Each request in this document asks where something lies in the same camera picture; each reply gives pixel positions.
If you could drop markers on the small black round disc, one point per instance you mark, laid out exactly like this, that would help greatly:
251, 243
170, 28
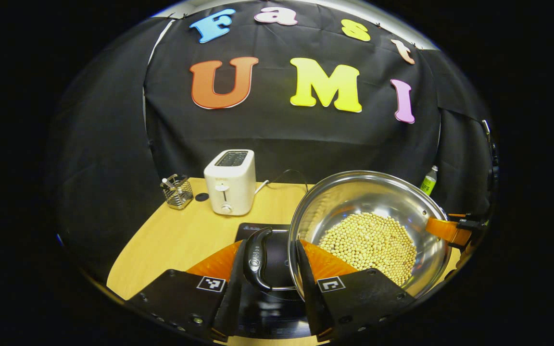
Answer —
202, 197

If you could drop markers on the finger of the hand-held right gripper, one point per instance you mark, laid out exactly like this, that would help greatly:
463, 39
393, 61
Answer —
447, 230

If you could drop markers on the green label plastic bottle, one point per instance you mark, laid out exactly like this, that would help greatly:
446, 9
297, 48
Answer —
429, 182

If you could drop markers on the black induction cooktop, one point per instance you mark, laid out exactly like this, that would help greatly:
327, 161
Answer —
270, 315

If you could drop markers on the white toaster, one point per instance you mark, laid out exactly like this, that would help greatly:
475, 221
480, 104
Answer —
229, 185

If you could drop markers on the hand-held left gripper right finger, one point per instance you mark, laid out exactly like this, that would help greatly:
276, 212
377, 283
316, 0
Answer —
313, 298

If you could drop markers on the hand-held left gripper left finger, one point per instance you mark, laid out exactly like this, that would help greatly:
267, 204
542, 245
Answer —
229, 302

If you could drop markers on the steel pot with soybeans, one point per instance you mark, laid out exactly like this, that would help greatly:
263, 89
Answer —
368, 240

